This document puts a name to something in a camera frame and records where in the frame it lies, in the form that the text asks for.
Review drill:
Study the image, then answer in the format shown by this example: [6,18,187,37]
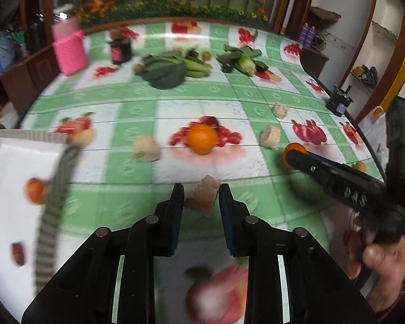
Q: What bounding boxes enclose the pink knitted basket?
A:
[53,30,88,76]

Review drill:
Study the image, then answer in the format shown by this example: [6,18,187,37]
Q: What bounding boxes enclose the tangled cables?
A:
[312,30,330,50]

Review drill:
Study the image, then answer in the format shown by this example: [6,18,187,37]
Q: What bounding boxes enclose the bunch of leafy greens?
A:
[140,50,212,90]

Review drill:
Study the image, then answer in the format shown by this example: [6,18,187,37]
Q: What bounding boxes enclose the white tray with ribbed rim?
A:
[0,130,83,298]

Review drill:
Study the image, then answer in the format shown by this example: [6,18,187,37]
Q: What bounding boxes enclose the artificial flower hedge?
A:
[75,0,271,30]

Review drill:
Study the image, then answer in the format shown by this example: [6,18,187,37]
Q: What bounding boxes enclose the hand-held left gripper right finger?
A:
[219,183,381,324]

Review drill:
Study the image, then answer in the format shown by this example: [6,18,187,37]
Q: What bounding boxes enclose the small orange mandarin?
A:
[282,143,308,170]
[25,178,48,206]

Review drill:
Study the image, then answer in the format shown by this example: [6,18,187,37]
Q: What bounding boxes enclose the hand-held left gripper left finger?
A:
[21,183,185,324]

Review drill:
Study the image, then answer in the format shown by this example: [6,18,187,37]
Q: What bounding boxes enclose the dark wooden side cabinet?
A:
[300,45,330,79]

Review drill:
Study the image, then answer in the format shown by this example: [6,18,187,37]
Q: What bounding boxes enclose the black electric motor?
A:
[326,86,355,114]

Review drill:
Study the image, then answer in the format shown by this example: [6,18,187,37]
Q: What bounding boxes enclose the dark jar with red label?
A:
[110,37,133,65]

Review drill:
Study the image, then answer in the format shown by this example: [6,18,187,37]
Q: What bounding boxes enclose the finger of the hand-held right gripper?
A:
[286,149,345,180]

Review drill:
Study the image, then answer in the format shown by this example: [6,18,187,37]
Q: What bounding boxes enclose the red date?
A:
[11,242,27,266]

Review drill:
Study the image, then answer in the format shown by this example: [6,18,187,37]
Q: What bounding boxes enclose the brown cardboard piece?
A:
[310,6,342,21]

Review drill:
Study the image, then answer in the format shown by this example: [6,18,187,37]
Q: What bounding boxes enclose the bok choy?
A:
[217,45,267,75]

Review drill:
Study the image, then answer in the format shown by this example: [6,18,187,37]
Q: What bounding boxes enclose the white plastic bag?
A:
[358,106,390,176]

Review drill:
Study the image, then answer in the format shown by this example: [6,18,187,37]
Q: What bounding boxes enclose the light pink box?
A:
[52,18,80,41]

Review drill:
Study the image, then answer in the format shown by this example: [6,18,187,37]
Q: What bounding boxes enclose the large orange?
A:
[186,124,218,155]

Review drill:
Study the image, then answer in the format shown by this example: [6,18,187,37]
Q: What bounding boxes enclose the person's right hand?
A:
[362,234,405,315]

